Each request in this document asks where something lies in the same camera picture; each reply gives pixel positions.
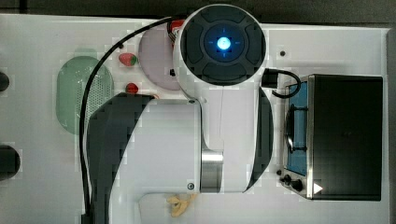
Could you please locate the pale red strawberry toy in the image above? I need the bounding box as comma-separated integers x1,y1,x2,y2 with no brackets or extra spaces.
119,52,137,67

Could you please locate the red ketchup bottle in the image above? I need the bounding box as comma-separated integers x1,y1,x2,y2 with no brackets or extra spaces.
166,20,184,44

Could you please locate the black toaster oven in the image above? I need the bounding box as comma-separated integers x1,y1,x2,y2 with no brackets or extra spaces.
279,74,383,201

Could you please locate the grey round plate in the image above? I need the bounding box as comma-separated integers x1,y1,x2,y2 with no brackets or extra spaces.
138,24,180,91

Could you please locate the black round table mount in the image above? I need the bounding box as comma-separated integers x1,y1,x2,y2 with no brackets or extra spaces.
0,72,9,91

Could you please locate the dark red strawberry toy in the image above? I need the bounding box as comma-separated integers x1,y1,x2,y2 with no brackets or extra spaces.
125,83,138,94

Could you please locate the blue oven door with handle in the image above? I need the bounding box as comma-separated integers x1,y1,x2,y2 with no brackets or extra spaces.
285,82,308,175

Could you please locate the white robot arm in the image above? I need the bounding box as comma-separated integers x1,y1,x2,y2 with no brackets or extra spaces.
83,5,274,224

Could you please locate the black cylinder table mount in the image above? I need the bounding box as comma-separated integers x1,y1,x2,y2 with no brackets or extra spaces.
0,145,21,181

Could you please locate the green perforated colander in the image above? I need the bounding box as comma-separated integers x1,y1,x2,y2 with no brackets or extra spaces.
56,49,114,134

